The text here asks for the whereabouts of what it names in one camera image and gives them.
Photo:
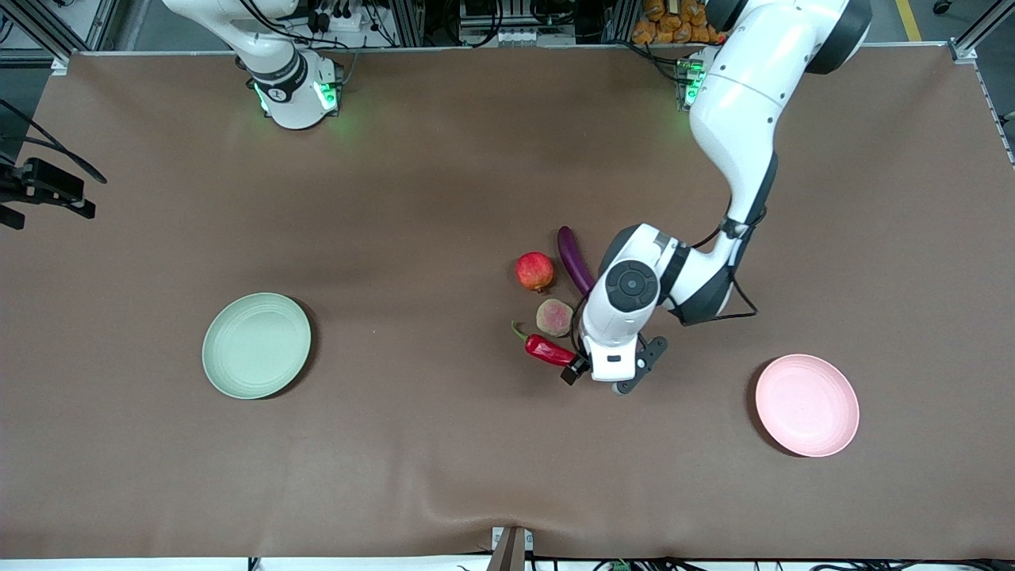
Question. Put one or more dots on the red pomegranate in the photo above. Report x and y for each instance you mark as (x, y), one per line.
(535, 271)

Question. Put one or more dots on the pink round plate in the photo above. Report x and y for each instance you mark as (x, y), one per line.
(805, 404)

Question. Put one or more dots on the brown table cover mat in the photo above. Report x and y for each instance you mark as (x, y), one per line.
(158, 476)

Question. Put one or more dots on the yellow-pink peach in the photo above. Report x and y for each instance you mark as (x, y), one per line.
(553, 317)

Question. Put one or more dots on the white power strip with plugs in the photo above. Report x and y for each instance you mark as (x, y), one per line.
(349, 22)

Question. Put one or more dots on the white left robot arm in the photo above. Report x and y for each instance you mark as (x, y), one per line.
(745, 103)

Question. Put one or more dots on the red chili pepper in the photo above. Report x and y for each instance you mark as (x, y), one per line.
(547, 349)

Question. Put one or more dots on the purple eggplant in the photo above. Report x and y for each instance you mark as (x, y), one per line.
(572, 254)

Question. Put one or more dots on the orange snack bags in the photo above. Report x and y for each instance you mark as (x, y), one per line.
(674, 24)

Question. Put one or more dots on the pale green round plate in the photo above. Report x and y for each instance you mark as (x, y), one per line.
(254, 345)

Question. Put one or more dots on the aluminium frame post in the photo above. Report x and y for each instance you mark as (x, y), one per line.
(40, 28)
(963, 49)

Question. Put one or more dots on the long white power strip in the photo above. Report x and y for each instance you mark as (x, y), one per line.
(535, 36)

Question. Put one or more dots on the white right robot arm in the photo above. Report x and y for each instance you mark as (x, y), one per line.
(289, 103)

